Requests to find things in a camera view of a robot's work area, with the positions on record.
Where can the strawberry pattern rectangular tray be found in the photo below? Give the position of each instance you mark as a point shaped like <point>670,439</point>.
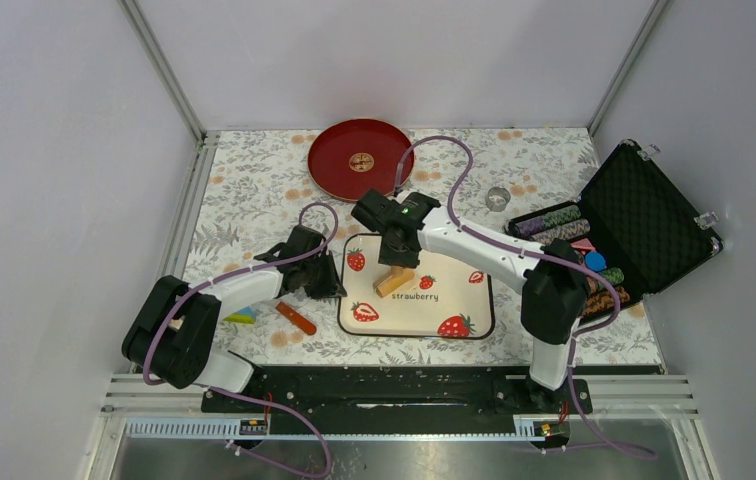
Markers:
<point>446,298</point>

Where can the metal scraper orange handle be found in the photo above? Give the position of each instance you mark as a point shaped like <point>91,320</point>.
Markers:
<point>298,320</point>

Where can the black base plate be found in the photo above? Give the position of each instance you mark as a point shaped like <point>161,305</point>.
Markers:
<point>415,400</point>

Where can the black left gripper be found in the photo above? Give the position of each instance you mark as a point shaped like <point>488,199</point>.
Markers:
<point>331,288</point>

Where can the colourful toy block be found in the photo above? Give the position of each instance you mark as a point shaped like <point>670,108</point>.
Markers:
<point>245,316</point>

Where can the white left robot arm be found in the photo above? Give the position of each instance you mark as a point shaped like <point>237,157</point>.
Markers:
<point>172,335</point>

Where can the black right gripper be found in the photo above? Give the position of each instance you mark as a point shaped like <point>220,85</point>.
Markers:
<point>388,259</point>

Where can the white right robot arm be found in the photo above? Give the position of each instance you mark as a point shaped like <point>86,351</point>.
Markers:
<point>550,280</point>

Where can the round red tray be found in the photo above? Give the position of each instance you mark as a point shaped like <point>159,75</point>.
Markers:
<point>354,156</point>

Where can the floral table mat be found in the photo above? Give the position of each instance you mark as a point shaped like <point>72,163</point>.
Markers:
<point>258,187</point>

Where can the black open chip case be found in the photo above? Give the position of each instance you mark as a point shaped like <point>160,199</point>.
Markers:
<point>647,233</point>

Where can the wooden dough roller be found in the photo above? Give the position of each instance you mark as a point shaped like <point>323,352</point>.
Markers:
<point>392,280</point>

